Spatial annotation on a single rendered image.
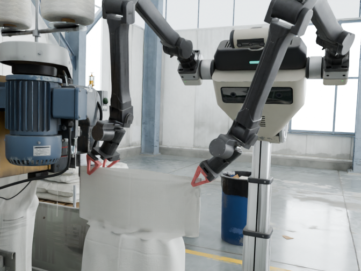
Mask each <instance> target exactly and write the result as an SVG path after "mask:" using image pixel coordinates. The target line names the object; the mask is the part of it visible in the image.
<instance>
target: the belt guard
mask: <svg viewBox="0 0 361 271"><path fill-rule="evenodd" d="M0 63H2V64H4V65H8V66H12V65H13V64H18V63H24V64H38V65H45V66H51V67H55V68H56V69H57V76H56V77H57V78H61V79H65V78H66V77H65V75H64V73H63V71H62V70H64V71H65V73H66V75H67V78H68V79H72V78H73V67H72V64H71V60H70V57H69V53H68V50H67V49H66V48H64V47H61V46H57V45H52V44H47V43H42V42H33V41H4V42H1V43H0Z"/></svg>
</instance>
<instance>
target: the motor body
mask: <svg viewBox="0 0 361 271"><path fill-rule="evenodd" d="M5 80H6V82H5V128H6V129H8V130H10V134H6V135H5V139H4V141H5V156H6V158H7V160H8V162H9V163H11V164H13V165H17V166H45V165H51V164H54V163H56V162H58V160H59V159H60V157H61V152H62V142H63V139H62V135H61V134H58V124H61V119H60V118H53V115H52V114H51V97H52V91H53V89H54V88H61V85H60V84H62V79H60V78H57V77H50V76H40V75H22V74H12V75H6V76H5Z"/></svg>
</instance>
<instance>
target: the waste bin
mask: <svg viewBox="0 0 361 271"><path fill-rule="evenodd" d="M235 175H238V176H239V177H241V176H245V177H249V176H250V175H251V172H250V171H241V170H231V171H225V172H223V173H222V174H221V175H220V177H221V187H222V200H221V238H222V239H223V240H224V241H225V242H227V243H230V244H233V245H239V246H243V234H242V232H243V229H244V227H245V226H246V224H247V207H248V185H249V182H248V180H247V179H237V178H232V177H233V176H235Z"/></svg>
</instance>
